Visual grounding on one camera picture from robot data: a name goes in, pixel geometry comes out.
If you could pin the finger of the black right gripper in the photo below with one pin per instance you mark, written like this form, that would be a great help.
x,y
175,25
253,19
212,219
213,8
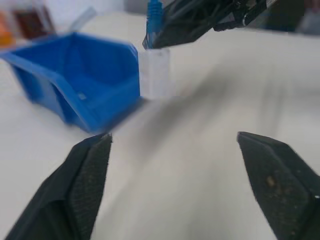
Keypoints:
x,y
180,30
197,7

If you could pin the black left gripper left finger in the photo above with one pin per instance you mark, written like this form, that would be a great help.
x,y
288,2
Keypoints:
x,y
75,190

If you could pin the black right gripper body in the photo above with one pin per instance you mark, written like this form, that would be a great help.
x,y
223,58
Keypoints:
x,y
272,12

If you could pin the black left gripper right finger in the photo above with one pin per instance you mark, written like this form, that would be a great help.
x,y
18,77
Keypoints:
x,y
280,187

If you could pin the small white adapter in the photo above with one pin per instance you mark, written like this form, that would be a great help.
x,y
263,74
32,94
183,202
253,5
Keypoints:
x,y
155,75

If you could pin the blue plastic storage bin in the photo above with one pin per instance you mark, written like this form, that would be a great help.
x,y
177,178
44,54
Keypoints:
x,y
82,75

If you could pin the orange soda bottle blue cap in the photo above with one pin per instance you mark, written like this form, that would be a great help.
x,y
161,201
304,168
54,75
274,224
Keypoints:
x,y
4,32

